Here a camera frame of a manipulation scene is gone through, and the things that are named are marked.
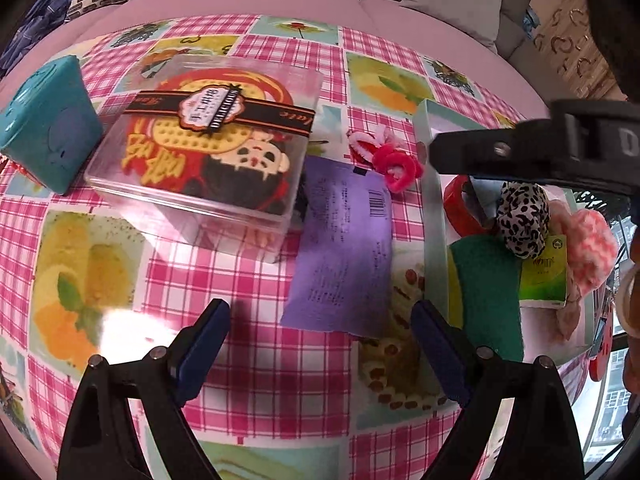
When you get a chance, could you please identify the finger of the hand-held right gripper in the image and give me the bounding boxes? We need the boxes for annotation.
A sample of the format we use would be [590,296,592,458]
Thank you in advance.
[429,120,568,182]

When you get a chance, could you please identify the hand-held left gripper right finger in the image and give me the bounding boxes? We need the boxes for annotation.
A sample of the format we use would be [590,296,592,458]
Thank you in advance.
[410,300,588,480]

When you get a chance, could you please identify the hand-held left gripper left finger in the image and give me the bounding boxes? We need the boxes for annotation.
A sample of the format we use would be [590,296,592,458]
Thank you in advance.
[59,298,232,480]

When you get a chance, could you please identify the green yellow sponge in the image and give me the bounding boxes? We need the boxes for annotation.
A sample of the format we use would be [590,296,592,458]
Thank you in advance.
[446,236,526,363]

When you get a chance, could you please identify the teal shallow box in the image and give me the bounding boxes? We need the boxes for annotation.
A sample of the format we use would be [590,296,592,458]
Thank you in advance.
[412,99,608,361]

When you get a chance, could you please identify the leopard print scrunchie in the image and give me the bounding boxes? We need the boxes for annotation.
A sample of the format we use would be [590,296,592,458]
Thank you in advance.
[495,181,552,261]

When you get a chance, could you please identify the pink white striped fluffy cloth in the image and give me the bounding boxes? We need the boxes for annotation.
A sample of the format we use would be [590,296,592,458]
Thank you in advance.
[547,199,621,293]

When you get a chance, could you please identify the purple packet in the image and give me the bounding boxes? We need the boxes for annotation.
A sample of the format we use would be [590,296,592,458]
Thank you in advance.
[280,155,395,337]

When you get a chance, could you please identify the red tape roll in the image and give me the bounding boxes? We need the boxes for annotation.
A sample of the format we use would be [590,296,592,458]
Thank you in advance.
[443,176,501,237]

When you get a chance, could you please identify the pink checked printed tablecloth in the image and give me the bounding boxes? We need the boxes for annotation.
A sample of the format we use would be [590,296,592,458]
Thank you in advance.
[0,15,591,480]

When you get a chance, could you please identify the green tissue packet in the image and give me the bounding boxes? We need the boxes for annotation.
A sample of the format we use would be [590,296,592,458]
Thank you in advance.
[519,234,568,308]

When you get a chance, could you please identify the pale pink cloth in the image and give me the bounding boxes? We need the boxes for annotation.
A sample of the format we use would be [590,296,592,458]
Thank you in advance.
[552,280,596,341]

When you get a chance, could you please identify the lilac pillow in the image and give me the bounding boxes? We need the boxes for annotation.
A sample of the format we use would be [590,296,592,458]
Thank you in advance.
[400,0,506,47]

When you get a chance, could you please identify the clear plastic printed box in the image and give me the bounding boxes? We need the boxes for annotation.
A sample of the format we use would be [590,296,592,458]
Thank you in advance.
[84,54,326,265]

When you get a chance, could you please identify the grey sofa with cushions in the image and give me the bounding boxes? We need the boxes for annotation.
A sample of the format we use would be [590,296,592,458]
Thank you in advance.
[0,0,546,126]

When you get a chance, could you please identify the teal storage box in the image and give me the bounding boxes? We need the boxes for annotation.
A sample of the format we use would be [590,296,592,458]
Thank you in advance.
[0,55,105,196]

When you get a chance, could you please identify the blue patterned cloth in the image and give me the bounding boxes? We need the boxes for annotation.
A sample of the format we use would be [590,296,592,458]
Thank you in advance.
[0,0,78,78]

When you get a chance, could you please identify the red fluffy hair tie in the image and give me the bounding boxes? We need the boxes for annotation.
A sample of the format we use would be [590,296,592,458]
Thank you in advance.
[372,144,407,168]

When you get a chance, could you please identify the red white fuzzy hair tie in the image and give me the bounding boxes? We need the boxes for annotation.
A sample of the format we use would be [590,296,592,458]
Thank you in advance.
[346,126,397,165]

